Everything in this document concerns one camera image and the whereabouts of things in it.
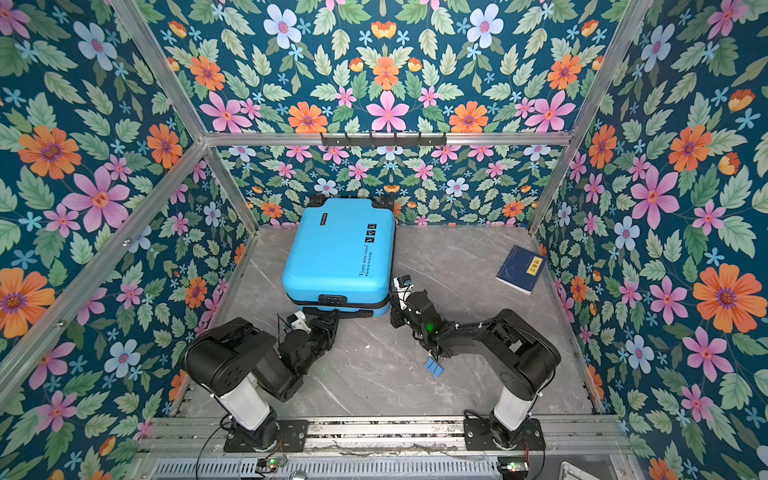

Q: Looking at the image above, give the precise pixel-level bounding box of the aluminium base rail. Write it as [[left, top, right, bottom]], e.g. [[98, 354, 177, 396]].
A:
[[138, 414, 631, 458]]

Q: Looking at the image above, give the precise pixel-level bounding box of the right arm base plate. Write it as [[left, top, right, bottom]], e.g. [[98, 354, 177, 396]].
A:
[[463, 415, 546, 452]]

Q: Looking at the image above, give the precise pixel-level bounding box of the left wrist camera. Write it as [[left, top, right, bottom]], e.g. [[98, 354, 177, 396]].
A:
[[287, 310, 312, 333]]

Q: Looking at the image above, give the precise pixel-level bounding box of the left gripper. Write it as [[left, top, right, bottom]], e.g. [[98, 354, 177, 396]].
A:
[[293, 309, 337, 380]]

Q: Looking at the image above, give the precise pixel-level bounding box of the dark blue book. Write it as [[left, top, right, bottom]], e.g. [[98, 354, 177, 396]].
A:
[[496, 246, 547, 295]]

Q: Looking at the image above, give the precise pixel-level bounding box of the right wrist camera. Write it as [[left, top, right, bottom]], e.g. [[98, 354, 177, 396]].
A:
[[393, 274, 413, 295]]

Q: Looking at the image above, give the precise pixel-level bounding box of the blue binder clip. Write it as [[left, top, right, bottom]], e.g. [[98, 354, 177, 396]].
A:
[[424, 358, 444, 378]]

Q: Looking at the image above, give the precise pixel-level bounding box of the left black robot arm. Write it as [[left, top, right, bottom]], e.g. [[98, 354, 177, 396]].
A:
[[183, 309, 340, 453]]

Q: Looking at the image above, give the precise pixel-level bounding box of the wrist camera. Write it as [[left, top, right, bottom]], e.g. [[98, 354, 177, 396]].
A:
[[287, 310, 312, 333], [393, 274, 413, 295]]

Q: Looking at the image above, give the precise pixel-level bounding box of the blue suitcase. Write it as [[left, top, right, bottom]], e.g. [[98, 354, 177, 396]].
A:
[[282, 194, 396, 318]]

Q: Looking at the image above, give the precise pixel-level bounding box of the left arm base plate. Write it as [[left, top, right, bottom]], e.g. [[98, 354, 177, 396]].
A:
[[223, 419, 309, 453]]

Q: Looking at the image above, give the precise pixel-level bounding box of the metal hook rail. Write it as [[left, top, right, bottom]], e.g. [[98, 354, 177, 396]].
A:
[[320, 132, 448, 148]]

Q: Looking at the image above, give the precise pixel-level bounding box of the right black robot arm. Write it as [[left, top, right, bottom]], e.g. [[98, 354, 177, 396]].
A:
[[390, 286, 561, 450]]

